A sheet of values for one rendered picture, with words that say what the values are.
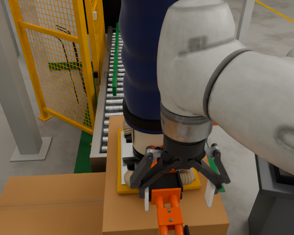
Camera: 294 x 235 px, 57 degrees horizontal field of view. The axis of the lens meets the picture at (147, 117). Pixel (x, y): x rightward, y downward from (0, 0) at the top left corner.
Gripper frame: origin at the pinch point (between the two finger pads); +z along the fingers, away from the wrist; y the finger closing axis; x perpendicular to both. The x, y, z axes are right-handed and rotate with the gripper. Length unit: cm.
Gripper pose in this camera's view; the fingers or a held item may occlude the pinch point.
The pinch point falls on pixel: (177, 201)
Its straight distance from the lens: 62.4
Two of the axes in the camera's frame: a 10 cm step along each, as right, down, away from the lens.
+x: 0.6, 6.0, -8.0
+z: 0.0, 8.0, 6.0
